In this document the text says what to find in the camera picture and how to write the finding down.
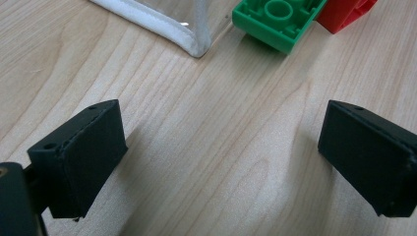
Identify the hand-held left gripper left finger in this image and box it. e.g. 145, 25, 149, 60
27, 98, 129, 220

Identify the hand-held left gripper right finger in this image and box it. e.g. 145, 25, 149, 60
317, 99, 417, 218

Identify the plain red toy brick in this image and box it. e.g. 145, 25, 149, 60
315, 0, 379, 35

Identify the green toy brick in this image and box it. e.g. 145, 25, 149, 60
231, 0, 328, 56

